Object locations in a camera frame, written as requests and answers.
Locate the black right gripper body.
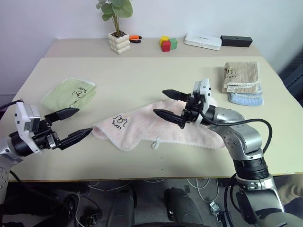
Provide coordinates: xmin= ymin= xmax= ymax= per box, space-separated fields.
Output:
xmin=181 ymin=93 xmax=206 ymax=125

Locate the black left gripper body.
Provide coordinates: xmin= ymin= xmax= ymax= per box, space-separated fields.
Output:
xmin=31 ymin=113 xmax=62 ymax=151

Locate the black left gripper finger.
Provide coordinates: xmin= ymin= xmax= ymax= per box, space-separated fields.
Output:
xmin=58 ymin=127 xmax=93 ymax=151
xmin=44 ymin=107 xmax=80 ymax=123

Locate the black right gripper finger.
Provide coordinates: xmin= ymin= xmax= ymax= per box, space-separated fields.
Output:
xmin=152 ymin=109 xmax=189 ymax=130
xmin=161 ymin=89 xmax=192 ymax=102

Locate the pink towel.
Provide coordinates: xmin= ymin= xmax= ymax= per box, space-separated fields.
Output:
xmin=91 ymin=98 xmax=227 ymax=152

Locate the green towel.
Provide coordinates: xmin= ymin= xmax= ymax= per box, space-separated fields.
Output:
xmin=41 ymin=77 xmax=97 ymax=112

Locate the light blue towel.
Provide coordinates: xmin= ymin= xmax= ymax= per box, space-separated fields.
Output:
xmin=227 ymin=82 xmax=265 ymax=106

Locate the beige striped towel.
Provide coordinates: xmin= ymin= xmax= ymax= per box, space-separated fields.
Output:
xmin=222 ymin=61 xmax=261 ymax=94

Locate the flat white box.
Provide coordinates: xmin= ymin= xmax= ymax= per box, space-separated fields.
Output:
xmin=184 ymin=34 xmax=223 ymax=51

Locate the potted plant in white pot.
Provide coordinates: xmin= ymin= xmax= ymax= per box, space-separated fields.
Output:
xmin=96 ymin=0 xmax=134 ymax=55

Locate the long black box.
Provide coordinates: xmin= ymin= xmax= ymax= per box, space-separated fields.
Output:
xmin=220 ymin=35 xmax=254 ymax=48

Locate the dark rounded shape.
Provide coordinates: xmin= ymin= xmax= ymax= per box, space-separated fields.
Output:
xmin=164 ymin=187 xmax=205 ymax=227
xmin=110 ymin=186 xmax=137 ymax=227

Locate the metal caster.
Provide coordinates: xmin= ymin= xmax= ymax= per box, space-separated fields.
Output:
xmin=209 ymin=201 xmax=220 ymax=215

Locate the dark chair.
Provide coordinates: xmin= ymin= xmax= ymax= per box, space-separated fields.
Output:
xmin=278 ymin=47 xmax=303 ymax=106

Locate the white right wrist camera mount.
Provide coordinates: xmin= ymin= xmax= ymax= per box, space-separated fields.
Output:
xmin=192 ymin=78 xmax=214 ymax=112

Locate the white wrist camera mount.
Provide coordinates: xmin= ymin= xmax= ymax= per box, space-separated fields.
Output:
xmin=14 ymin=102 xmax=43 ymax=155
xmin=192 ymin=78 xmax=214 ymax=112

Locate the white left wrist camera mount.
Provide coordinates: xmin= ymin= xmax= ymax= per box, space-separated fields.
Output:
xmin=14 ymin=102 xmax=43 ymax=155

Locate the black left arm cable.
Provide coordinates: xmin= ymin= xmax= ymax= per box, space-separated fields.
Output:
xmin=0 ymin=100 xmax=24 ymax=113

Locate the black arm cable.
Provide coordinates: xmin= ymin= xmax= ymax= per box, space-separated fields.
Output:
xmin=0 ymin=100 xmax=24 ymax=113
xmin=200 ymin=110 xmax=273 ymax=224

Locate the white floor cable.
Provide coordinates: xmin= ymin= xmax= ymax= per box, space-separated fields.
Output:
xmin=88 ymin=179 xmax=132 ymax=192
xmin=186 ymin=177 xmax=221 ymax=202

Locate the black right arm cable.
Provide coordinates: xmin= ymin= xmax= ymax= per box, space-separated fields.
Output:
xmin=200 ymin=110 xmax=273 ymax=224

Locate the black floor bracket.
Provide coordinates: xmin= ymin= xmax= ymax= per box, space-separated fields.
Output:
xmin=214 ymin=209 xmax=232 ymax=223

